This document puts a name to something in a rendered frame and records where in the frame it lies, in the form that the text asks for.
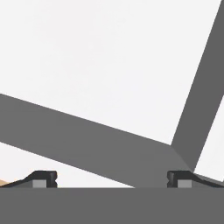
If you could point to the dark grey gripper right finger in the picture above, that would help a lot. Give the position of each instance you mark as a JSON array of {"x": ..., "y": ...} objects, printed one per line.
[{"x": 179, "y": 176}]

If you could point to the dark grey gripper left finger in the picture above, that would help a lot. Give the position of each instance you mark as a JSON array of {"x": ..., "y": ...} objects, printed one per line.
[{"x": 43, "y": 176}]

